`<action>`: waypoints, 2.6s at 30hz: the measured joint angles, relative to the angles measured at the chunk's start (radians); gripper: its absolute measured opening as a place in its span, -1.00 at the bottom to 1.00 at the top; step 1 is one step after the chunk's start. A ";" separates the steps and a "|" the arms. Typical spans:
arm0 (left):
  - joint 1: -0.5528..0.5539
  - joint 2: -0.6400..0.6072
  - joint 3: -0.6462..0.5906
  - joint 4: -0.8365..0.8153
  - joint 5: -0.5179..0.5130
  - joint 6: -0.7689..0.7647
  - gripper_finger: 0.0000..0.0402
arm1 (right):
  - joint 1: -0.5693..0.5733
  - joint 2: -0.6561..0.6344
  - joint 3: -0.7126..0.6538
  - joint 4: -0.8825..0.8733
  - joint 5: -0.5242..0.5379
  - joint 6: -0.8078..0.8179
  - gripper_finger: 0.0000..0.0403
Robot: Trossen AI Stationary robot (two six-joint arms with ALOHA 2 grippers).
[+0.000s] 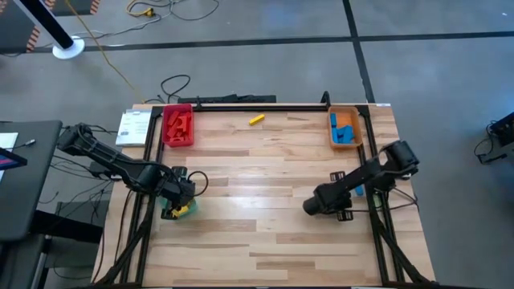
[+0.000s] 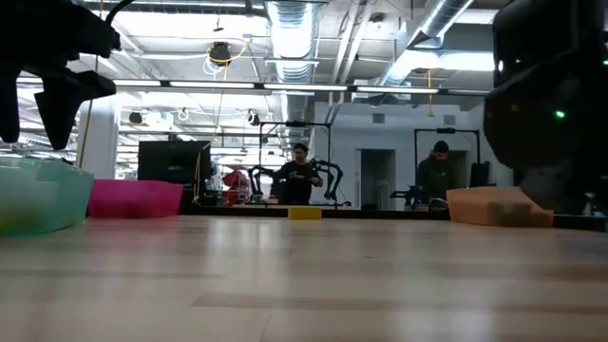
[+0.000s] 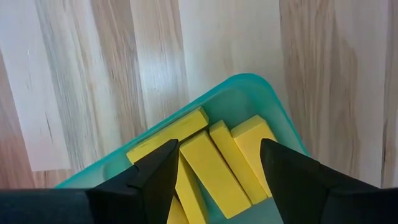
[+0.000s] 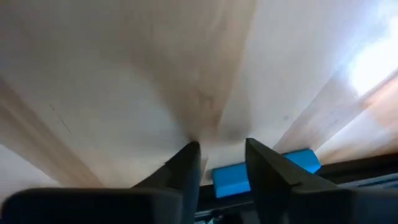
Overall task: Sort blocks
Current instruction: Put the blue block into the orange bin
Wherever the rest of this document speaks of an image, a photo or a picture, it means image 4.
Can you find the blue wooden block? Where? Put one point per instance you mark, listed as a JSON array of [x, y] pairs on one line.
[[231, 180]]

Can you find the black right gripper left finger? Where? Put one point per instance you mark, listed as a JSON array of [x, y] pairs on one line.
[[140, 202]]

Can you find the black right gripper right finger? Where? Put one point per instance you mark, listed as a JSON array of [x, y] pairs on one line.
[[295, 199]]

